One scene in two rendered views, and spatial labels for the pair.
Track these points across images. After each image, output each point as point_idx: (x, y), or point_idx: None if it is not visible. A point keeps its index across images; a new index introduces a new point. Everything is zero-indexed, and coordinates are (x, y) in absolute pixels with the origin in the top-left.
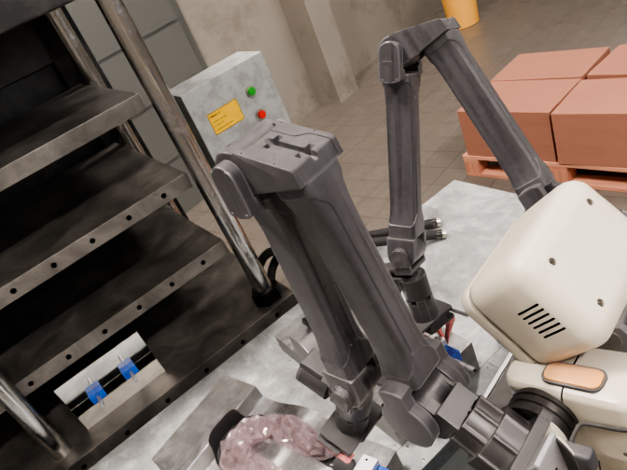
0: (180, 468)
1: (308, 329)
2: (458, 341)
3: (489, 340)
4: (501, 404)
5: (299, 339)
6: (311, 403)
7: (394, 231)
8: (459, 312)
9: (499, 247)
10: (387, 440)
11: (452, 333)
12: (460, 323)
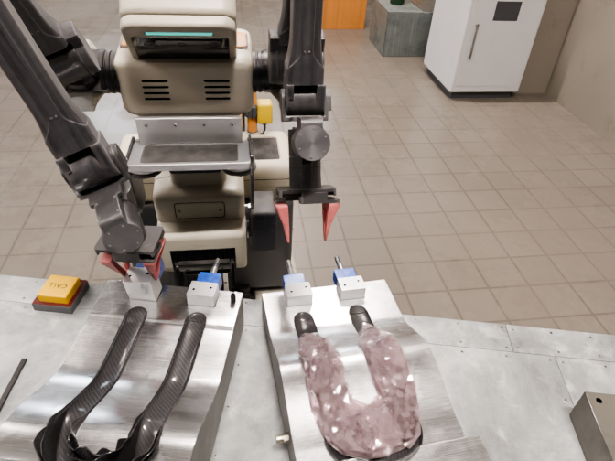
0: (476, 448)
1: (159, 446)
2: (112, 289)
3: (70, 321)
4: (221, 155)
5: (188, 444)
6: (248, 459)
7: (92, 131)
8: (19, 369)
9: (181, 3)
10: (245, 338)
11: (99, 300)
12: (40, 361)
